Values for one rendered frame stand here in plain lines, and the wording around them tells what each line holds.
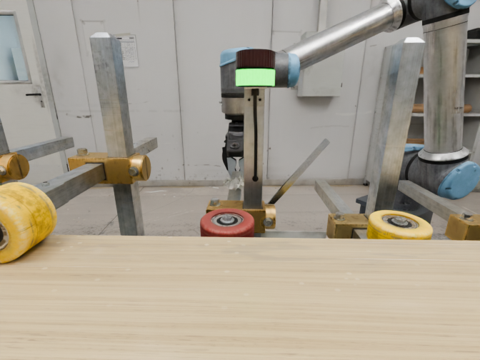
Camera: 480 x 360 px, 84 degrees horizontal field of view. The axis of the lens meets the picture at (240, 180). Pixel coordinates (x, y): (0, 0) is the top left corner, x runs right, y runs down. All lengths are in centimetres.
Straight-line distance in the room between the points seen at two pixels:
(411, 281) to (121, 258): 31
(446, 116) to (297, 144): 225
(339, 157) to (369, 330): 319
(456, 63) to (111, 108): 99
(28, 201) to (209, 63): 282
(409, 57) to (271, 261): 39
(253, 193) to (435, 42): 80
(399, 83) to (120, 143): 49
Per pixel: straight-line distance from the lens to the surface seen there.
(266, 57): 42
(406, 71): 54
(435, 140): 117
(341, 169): 346
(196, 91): 310
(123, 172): 53
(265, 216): 52
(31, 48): 374
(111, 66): 52
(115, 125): 53
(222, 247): 34
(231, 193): 61
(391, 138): 54
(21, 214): 37
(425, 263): 38
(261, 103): 47
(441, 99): 112
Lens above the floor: 108
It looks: 18 degrees down
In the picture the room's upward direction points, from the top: straight up
